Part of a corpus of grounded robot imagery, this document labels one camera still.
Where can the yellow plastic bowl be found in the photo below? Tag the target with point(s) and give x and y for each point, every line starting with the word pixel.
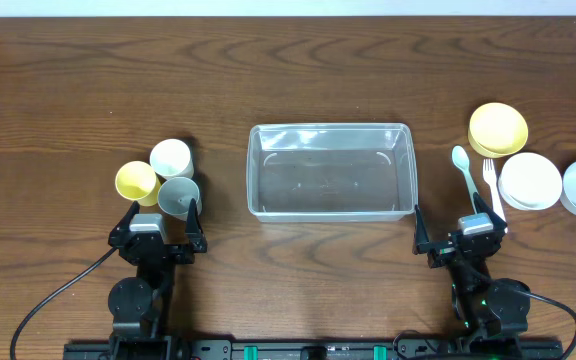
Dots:
pixel 497 130

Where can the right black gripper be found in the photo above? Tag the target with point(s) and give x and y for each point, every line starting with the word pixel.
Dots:
pixel 457 246

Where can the clear plastic container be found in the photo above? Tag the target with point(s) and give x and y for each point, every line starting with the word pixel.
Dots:
pixel 331 172

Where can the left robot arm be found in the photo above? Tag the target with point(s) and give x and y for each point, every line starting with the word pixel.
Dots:
pixel 140 304

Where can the mint green plastic spoon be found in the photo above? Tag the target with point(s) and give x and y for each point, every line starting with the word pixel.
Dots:
pixel 461 161

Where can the yellow plastic cup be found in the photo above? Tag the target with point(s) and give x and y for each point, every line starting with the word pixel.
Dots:
pixel 137 181

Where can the pale pink plastic fork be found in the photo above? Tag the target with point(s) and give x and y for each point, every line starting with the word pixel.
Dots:
pixel 490 177

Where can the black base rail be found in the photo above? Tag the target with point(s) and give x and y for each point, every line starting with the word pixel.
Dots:
pixel 401 348

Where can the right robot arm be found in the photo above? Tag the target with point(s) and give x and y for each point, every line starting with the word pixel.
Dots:
pixel 494 312

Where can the white plastic bowl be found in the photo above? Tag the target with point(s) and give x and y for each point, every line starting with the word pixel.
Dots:
pixel 530 181

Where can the grey plastic cup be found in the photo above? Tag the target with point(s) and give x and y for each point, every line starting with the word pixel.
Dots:
pixel 175 195

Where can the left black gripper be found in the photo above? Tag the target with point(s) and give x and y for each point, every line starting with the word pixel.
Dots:
pixel 166 250

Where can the white plastic cup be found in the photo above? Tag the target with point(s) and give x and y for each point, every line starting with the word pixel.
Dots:
pixel 171 158

